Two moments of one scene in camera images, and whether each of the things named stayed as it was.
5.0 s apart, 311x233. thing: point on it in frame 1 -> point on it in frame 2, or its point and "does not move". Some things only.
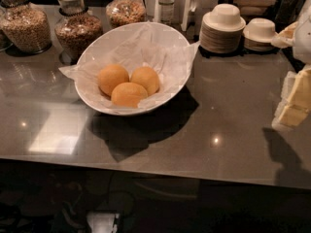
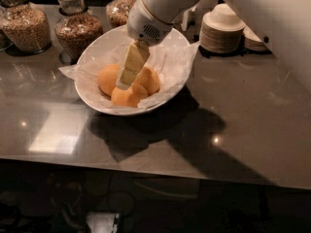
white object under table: (102, 221) does not move
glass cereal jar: (76, 27) does not move
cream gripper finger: (295, 102) -> (132, 64)
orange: (146, 77) does not move
